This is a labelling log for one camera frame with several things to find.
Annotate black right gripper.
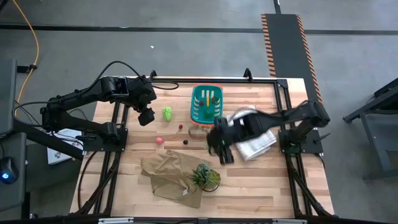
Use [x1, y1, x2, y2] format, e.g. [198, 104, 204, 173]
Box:
[206, 116, 250, 166]

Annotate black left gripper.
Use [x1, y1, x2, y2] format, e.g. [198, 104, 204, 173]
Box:
[126, 76, 158, 127]

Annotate succulent plant in black pot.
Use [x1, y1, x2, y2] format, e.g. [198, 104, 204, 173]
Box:
[190, 160, 221, 192]

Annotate white plaid folded towel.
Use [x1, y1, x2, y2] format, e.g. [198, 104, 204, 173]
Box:
[225, 105, 278, 161]

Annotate tan linen cloth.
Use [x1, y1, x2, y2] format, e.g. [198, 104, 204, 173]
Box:
[140, 149, 215, 209]

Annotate white printed booklet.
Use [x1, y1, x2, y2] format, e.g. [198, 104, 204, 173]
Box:
[46, 126, 84, 166]

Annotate black metal beam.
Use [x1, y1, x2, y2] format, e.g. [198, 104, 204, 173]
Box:
[12, 119, 85, 161]

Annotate black floor mat orange stripes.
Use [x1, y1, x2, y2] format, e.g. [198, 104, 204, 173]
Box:
[261, 13, 322, 106]

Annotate grey flat panel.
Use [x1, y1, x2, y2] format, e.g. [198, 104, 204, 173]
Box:
[0, 58, 18, 136]

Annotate black computer mouse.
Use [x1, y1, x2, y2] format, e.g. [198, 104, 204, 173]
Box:
[0, 156, 19, 185]

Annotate grey metal stand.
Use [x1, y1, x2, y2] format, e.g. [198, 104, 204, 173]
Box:
[343, 77, 398, 182]

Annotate grey side desk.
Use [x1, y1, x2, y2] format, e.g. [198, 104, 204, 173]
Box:
[0, 132, 28, 213]

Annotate teal basket with orange handles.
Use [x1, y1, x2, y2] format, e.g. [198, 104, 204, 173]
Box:
[190, 83, 224, 128]

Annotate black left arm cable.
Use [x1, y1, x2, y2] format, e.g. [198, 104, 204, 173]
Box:
[90, 60, 180, 91]

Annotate black aluminium table frame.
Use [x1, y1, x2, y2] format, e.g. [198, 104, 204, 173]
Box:
[70, 67, 335, 224]

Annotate silver metal bracket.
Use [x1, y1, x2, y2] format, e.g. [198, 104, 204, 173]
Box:
[98, 217, 134, 224]
[272, 218, 308, 224]

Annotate brown cable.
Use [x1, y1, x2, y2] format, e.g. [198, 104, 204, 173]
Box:
[77, 151, 98, 210]

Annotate yellow cable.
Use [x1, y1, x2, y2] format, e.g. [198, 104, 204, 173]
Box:
[11, 0, 40, 119]

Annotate black cable bracket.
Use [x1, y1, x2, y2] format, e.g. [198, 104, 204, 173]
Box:
[17, 63, 38, 75]

